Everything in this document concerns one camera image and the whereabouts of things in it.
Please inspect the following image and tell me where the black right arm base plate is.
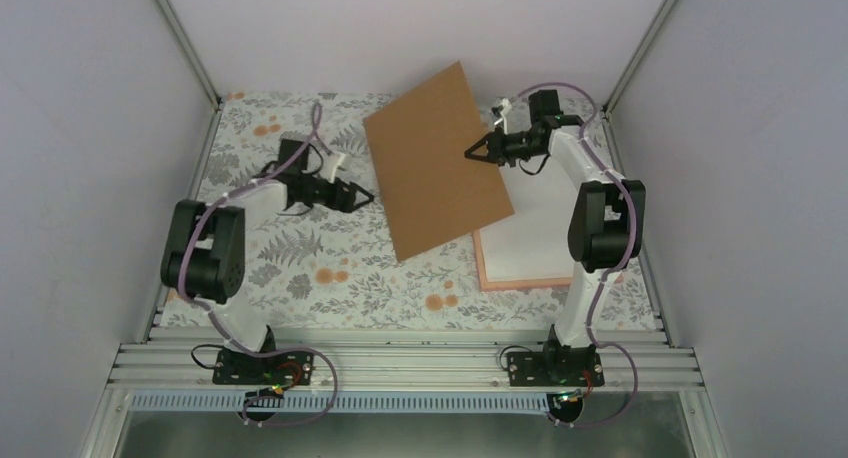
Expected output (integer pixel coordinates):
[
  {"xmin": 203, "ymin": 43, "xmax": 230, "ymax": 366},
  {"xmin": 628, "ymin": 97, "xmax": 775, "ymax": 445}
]
[{"xmin": 506, "ymin": 346, "xmax": 605, "ymax": 388}]

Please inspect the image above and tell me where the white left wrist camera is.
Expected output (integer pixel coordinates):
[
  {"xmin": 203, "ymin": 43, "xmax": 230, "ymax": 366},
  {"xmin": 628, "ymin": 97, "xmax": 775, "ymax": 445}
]
[{"xmin": 319, "ymin": 153, "xmax": 350, "ymax": 183}]

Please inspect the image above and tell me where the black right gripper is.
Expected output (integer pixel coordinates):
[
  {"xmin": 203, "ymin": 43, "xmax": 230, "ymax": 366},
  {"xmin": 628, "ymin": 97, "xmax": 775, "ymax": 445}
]
[{"xmin": 465, "ymin": 127, "xmax": 545, "ymax": 168}]

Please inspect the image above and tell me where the brown cardboard backing board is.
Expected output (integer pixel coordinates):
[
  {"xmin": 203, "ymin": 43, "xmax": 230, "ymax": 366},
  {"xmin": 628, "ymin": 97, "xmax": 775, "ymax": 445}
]
[{"xmin": 363, "ymin": 62, "xmax": 514, "ymax": 261}]

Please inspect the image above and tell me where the aluminium corner post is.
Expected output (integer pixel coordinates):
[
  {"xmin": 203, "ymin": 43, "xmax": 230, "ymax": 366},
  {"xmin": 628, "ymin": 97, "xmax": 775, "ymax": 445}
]
[
  {"xmin": 604, "ymin": 0, "xmax": 680, "ymax": 118},
  {"xmin": 153, "ymin": 0, "xmax": 222, "ymax": 110}
]

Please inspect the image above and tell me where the aluminium corner post right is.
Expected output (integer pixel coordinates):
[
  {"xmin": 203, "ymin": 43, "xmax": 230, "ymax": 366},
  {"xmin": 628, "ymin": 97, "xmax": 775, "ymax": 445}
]
[{"xmin": 604, "ymin": 0, "xmax": 680, "ymax": 118}]

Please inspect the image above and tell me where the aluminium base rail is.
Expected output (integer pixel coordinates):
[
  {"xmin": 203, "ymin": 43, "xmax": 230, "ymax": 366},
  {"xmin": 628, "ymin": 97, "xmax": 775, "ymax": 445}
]
[{"xmin": 107, "ymin": 327, "xmax": 704, "ymax": 392}]

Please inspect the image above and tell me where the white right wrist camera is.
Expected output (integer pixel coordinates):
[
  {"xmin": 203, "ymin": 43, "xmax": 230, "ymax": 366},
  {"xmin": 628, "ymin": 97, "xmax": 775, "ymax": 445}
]
[{"xmin": 490, "ymin": 97, "xmax": 512, "ymax": 134}]

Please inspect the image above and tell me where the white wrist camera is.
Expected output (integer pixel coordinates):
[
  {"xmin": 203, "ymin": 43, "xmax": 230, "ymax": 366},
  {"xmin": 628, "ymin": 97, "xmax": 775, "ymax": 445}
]
[
  {"xmin": 490, "ymin": 97, "xmax": 512, "ymax": 134},
  {"xmin": 319, "ymin": 153, "xmax": 350, "ymax": 183}
]

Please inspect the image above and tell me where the sunset photo print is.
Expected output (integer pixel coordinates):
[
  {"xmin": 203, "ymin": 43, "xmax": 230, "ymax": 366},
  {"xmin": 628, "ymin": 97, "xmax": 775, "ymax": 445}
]
[{"xmin": 478, "ymin": 100, "xmax": 581, "ymax": 284}]

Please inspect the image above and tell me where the aluminium corner post left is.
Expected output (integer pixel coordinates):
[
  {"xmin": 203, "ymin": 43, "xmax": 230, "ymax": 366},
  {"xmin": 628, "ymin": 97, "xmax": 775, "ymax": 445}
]
[{"xmin": 153, "ymin": 0, "xmax": 222, "ymax": 110}]

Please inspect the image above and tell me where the pink wooden picture frame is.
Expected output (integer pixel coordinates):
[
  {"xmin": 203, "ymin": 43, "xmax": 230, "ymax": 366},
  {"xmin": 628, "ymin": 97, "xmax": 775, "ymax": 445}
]
[{"xmin": 471, "ymin": 97, "xmax": 584, "ymax": 293}]

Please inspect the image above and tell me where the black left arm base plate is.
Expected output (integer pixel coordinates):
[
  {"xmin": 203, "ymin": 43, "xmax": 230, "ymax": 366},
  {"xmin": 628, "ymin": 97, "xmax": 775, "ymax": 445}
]
[{"xmin": 212, "ymin": 350, "xmax": 314, "ymax": 387}]

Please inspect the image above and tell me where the grey slotted cable duct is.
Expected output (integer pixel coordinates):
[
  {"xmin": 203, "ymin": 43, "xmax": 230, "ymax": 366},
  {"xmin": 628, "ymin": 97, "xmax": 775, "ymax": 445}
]
[{"xmin": 128, "ymin": 390, "xmax": 548, "ymax": 415}]

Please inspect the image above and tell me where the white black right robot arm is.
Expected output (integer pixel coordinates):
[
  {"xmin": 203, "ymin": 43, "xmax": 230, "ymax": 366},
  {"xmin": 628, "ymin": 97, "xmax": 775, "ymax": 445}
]
[{"xmin": 464, "ymin": 82, "xmax": 646, "ymax": 385}]

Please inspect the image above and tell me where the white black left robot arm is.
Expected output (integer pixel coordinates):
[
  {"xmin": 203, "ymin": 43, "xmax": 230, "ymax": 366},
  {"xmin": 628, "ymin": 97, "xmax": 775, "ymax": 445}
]
[{"xmin": 160, "ymin": 138, "xmax": 375, "ymax": 383}]

